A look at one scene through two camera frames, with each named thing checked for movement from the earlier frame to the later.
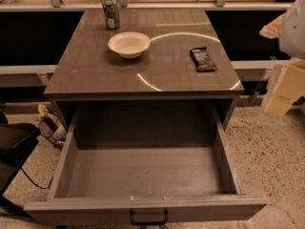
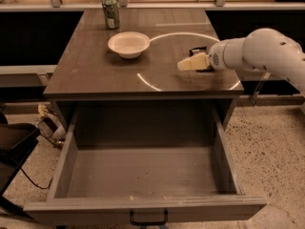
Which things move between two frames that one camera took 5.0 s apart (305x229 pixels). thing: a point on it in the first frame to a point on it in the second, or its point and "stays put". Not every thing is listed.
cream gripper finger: (273, 30) to (202, 61)
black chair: (17, 141) stays put
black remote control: (202, 59) stays put
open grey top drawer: (112, 160) stays put
